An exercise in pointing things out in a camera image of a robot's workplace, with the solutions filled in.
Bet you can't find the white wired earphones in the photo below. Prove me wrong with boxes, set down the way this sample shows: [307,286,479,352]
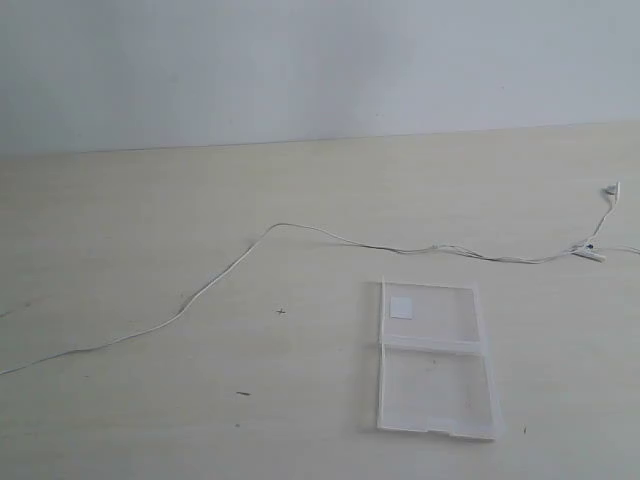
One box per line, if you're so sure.
[1,181,622,376]

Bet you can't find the white square sticker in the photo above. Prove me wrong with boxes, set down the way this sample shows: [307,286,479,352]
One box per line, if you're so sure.
[389,297,413,319]

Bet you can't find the clear plastic case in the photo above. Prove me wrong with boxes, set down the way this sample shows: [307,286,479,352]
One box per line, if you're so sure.
[364,278,505,442]

